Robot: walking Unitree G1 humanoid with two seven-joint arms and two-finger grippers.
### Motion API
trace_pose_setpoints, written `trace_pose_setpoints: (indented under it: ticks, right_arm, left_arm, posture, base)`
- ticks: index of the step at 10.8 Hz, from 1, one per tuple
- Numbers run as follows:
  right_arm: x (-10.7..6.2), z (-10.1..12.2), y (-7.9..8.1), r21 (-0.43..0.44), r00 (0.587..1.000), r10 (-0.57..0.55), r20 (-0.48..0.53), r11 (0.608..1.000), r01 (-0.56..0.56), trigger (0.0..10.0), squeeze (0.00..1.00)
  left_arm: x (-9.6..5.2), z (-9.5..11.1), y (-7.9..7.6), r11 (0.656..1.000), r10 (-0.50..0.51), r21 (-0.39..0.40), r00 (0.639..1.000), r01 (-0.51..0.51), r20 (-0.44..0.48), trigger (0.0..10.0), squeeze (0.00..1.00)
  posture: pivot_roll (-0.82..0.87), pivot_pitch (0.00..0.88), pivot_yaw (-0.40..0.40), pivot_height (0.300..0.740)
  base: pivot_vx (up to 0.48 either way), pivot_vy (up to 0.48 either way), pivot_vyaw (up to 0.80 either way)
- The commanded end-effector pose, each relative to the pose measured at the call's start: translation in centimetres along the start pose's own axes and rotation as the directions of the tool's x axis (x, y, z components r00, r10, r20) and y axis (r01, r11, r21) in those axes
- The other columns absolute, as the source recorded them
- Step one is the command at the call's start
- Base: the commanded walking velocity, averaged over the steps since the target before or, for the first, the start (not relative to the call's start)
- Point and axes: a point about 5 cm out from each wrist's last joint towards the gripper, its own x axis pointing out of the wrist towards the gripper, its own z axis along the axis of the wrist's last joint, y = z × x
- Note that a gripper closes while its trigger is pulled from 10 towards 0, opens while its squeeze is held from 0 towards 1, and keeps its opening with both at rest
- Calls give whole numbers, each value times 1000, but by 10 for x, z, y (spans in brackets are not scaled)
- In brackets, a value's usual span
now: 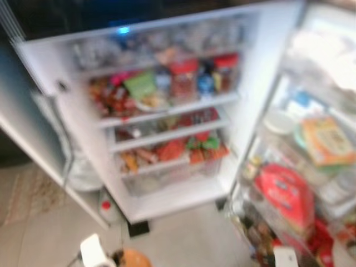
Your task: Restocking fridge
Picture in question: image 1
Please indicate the round orange plate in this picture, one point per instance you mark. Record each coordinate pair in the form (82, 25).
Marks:
(136, 258)

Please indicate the black fridge foot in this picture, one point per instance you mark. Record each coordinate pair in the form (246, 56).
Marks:
(138, 228)

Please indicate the fridge door with stocked shelves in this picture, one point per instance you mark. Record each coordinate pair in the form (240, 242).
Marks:
(328, 183)

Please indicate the white fridge door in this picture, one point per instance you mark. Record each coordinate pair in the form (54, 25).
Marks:
(28, 128)

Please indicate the white open fridge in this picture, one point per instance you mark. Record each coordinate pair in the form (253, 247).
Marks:
(256, 83)

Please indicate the orange printed carton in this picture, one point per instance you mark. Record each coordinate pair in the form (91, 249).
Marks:
(329, 140)

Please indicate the green packet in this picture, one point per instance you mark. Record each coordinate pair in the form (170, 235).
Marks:
(140, 85)

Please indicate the red snack bag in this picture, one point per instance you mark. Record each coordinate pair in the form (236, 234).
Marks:
(283, 194)

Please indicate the red lid jar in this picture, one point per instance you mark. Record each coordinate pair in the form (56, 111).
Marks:
(184, 80)
(227, 72)

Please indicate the blue label bottle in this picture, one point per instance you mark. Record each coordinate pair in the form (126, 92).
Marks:
(206, 79)

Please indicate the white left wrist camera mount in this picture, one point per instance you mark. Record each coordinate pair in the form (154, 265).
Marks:
(93, 251)

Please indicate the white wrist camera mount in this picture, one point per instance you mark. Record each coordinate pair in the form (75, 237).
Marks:
(286, 257)
(93, 251)

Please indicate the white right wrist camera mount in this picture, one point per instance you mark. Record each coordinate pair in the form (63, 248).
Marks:
(286, 257)

